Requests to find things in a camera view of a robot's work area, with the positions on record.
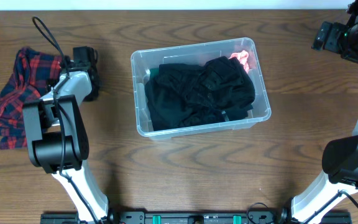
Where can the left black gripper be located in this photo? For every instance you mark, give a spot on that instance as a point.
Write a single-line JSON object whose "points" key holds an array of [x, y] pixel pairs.
{"points": [[91, 97]]}

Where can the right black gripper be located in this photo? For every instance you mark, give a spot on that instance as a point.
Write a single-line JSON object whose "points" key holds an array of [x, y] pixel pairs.
{"points": [[339, 31]]}

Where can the red plaid flannel shirt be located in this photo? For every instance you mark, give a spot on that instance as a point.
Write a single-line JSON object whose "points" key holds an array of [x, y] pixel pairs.
{"points": [[32, 72]]}

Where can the dark green garment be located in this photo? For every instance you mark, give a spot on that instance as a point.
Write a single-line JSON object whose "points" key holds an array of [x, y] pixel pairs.
{"points": [[154, 72]]}

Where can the pink garment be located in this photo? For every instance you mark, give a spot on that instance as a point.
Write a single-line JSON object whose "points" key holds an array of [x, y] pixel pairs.
{"points": [[240, 59]]}

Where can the black garment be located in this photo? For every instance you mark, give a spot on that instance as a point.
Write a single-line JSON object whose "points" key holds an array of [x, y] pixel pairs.
{"points": [[183, 95]]}

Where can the clear plastic storage bin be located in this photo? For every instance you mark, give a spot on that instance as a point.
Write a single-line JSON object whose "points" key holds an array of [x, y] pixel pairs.
{"points": [[142, 61]]}

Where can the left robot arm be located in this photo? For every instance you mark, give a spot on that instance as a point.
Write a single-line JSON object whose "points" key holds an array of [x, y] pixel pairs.
{"points": [[57, 140]]}

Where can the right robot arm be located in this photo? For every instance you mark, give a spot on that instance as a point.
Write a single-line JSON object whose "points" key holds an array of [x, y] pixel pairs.
{"points": [[338, 179]]}

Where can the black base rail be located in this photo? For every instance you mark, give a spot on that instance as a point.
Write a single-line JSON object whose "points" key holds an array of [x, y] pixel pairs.
{"points": [[263, 217]]}

